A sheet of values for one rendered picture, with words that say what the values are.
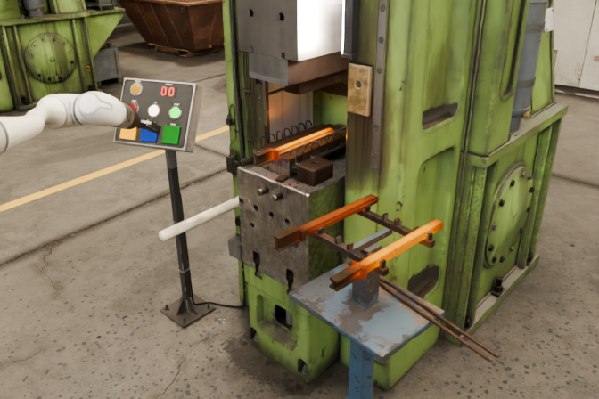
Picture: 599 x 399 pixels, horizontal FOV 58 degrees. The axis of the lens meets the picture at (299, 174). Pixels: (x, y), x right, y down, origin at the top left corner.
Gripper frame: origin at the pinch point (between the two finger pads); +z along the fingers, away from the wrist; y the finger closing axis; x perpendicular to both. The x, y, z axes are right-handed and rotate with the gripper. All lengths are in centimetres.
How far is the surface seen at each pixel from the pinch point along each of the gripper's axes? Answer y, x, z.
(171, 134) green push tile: 0.6, 0.2, 12.5
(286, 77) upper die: 53, 21, -8
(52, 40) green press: -320, 125, 293
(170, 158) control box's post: -8.0, -8.6, 30.3
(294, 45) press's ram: 57, 31, -15
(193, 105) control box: 7.4, 13.2, 14.9
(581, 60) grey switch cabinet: 233, 190, 465
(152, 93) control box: -11.5, 16.7, 13.3
